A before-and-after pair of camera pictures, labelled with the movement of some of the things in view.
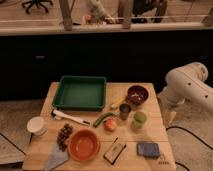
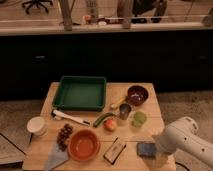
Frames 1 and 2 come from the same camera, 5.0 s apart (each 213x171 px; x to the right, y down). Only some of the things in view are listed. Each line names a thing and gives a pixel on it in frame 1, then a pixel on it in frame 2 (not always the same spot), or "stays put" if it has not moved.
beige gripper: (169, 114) to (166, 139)
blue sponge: (148, 150) stays put
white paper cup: (37, 126) stays put
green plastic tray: (80, 93) stays put
